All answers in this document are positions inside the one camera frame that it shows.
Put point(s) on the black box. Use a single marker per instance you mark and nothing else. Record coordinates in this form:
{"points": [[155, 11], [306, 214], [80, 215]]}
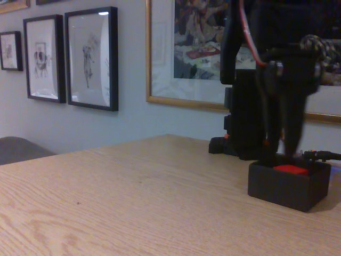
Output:
{"points": [[282, 189]]}

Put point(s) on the dark picture frame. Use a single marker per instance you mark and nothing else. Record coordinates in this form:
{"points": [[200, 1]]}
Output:
{"points": [[50, 1]]}

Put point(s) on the small black picture frame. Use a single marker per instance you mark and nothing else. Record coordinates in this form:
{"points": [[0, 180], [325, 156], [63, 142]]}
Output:
{"points": [[9, 50]]}

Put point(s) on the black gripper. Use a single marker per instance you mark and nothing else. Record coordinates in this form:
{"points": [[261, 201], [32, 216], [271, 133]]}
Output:
{"points": [[291, 80]]}

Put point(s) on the medium black picture frame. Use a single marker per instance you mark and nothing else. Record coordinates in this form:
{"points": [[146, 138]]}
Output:
{"points": [[42, 57]]}

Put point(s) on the red cube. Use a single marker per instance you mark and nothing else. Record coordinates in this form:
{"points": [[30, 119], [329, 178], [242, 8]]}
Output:
{"points": [[291, 169]]}

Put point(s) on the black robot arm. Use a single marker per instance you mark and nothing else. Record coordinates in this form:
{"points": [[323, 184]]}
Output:
{"points": [[245, 112]]}

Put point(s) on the gold framed large painting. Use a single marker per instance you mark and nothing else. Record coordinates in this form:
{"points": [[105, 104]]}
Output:
{"points": [[186, 88]]}

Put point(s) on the gold picture frame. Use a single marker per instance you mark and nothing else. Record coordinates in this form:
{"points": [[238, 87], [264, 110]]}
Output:
{"points": [[12, 6]]}

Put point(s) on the large black picture frame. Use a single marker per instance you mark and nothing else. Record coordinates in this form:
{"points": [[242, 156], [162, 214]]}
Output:
{"points": [[90, 58]]}

